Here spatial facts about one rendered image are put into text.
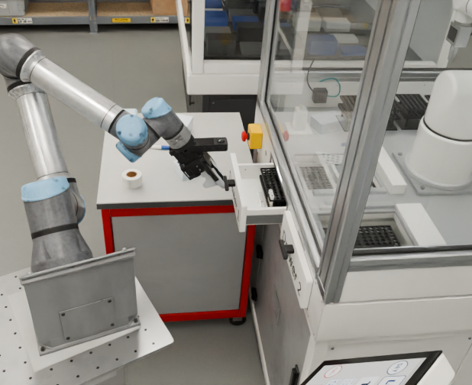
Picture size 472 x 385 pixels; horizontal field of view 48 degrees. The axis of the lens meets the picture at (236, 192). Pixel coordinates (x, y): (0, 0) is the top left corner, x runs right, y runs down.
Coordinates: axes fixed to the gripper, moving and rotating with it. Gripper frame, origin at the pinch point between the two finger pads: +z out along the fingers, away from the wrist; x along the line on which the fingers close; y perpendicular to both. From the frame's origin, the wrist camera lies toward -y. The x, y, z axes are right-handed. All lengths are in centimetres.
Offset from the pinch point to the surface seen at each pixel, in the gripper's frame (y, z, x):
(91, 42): 115, 31, -336
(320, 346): -8, 24, 54
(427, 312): -37, 29, 55
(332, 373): -16, -1, 78
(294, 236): -14.6, 8.8, 28.9
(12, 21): 165, -18, -352
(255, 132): -12.3, 9.3, -29.9
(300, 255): -14.6, 8.8, 36.5
